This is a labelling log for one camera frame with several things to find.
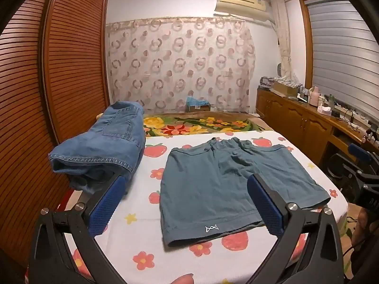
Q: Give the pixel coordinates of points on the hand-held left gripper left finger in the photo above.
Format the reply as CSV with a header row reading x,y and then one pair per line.
x,y
103,207

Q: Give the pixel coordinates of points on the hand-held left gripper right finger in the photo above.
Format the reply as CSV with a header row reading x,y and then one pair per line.
x,y
266,207

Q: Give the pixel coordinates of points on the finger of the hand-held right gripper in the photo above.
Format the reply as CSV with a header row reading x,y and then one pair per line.
x,y
359,177
358,151

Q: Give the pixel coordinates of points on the teal shorts pants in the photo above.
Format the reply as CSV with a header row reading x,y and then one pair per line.
x,y
207,183

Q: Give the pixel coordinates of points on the blue denim pants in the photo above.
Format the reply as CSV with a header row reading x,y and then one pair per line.
x,y
103,142

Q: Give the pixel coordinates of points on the person's right hand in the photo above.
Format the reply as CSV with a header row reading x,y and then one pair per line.
x,y
363,226

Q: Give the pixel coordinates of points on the beige patterned rug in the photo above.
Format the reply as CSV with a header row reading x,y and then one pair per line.
x,y
351,216

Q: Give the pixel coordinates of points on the red printed cloth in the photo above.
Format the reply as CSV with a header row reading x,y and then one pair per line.
x,y
74,199

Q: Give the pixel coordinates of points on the white power strip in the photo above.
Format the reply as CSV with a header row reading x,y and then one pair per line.
x,y
352,114

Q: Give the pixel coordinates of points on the strawberry flower print bed sheet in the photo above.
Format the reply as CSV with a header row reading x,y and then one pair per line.
x,y
142,227

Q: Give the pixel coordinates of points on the pink tissue box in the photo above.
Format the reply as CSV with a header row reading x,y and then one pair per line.
x,y
324,111

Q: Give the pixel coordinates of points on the green bottle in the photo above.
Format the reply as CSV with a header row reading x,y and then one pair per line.
x,y
331,102

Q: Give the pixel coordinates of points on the wooden sideboard cabinet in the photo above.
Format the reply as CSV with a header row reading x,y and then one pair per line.
x,y
296,118

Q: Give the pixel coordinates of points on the pink thermos jug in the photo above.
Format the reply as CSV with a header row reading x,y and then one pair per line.
x,y
314,96

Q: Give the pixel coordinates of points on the open cardboard box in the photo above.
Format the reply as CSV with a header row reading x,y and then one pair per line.
x,y
282,88

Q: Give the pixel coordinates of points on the grey window blind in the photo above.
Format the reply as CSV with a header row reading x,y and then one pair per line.
x,y
340,50

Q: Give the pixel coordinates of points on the small oval desk mirror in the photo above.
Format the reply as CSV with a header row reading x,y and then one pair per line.
x,y
280,70

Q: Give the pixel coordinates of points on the dark printed box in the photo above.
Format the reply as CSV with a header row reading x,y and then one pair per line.
x,y
266,83

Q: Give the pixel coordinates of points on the cardboard box with blue cloth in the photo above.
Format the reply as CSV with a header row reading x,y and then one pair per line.
x,y
198,108

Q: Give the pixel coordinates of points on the beige tied window curtain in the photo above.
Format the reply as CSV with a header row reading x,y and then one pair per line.
x,y
284,35

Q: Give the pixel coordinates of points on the wooden louvred wardrobe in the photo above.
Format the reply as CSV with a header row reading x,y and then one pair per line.
x,y
74,50

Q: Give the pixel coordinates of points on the circle pattern sheer curtain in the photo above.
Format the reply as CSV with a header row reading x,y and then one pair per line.
x,y
177,65

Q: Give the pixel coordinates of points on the wooden window frame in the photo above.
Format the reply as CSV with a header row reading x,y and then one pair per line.
x,y
305,35

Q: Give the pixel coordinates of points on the cream wall air conditioner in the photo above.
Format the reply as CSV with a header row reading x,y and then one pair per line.
x,y
239,6

